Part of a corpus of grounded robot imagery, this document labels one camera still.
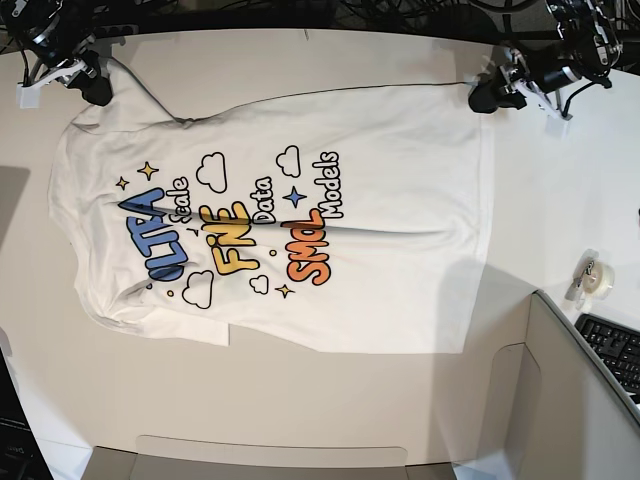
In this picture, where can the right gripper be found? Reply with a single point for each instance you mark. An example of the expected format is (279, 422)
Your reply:
(87, 69)

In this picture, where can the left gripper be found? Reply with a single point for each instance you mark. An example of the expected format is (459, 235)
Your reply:
(526, 78)

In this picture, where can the grey front partition panel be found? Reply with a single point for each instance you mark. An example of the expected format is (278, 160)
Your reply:
(157, 457)

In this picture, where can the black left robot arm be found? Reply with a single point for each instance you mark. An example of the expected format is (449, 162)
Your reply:
(587, 50)

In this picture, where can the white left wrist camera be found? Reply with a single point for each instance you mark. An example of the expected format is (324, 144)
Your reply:
(557, 127)

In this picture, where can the grey right partition panel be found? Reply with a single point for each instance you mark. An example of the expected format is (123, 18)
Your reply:
(554, 411)

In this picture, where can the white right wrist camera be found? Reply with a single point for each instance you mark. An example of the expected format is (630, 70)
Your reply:
(27, 97)

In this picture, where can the white printed t-shirt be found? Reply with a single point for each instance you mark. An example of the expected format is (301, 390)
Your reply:
(352, 220)

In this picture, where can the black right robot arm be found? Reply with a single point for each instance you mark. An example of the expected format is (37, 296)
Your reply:
(60, 34)

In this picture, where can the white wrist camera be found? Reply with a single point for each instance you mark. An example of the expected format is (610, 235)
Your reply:
(557, 127)
(27, 97)

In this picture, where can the grey partition panel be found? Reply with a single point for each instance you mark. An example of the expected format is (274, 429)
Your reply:
(554, 411)
(157, 457)

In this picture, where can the clear tape dispenser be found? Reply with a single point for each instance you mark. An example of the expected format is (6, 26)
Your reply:
(592, 278)

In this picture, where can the black computer keyboard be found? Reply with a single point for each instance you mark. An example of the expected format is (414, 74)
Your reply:
(618, 348)

